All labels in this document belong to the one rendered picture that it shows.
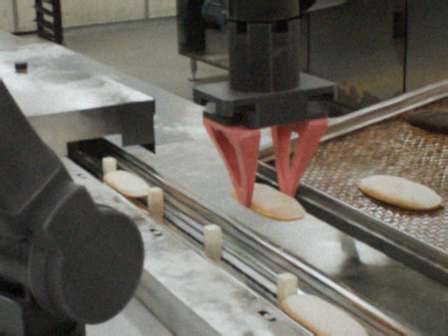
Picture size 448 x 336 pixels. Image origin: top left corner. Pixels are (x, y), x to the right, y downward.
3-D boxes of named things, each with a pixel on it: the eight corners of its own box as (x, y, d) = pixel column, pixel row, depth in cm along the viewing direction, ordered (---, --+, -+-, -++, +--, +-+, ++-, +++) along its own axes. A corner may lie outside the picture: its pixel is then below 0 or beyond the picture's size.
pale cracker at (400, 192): (349, 189, 97) (347, 178, 96) (380, 175, 98) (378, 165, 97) (419, 215, 88) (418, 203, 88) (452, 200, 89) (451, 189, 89)
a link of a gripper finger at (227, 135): (203, 199, 86) (199, 91, 83) (276, 186, 89) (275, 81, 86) (240, 222, 80) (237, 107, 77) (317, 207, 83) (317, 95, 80)
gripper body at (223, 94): (190, 108, 83) (187, 18, 81) (298, 92, 87) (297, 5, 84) (226, 124, 77) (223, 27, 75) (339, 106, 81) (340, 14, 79)
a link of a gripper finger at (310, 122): (216, 197, 87) (213, 89, 84) (289, 183, 89) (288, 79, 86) (254, 219, 81) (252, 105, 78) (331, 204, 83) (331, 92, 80)
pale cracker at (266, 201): (219, 192, 88) (219, 180, 88) (257, 185, 90) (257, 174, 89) (276, 225, 80) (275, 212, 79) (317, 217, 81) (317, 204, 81)
